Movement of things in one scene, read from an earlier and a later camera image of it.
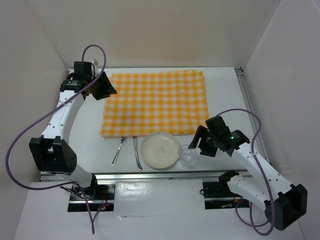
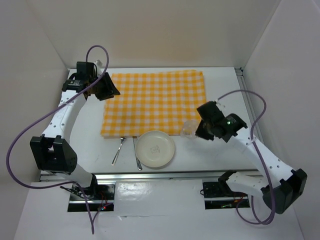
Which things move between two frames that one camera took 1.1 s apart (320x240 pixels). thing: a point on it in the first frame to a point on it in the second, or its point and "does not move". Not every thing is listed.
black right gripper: x=200 y=131 to x=200 y=133
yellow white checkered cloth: x=153 y=103 does not move
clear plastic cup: x=186 y=155 to x=189 y=129
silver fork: x=122 y=139 does not move
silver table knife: x=139 y=165 does not move
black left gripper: x=108 y=89 does not move
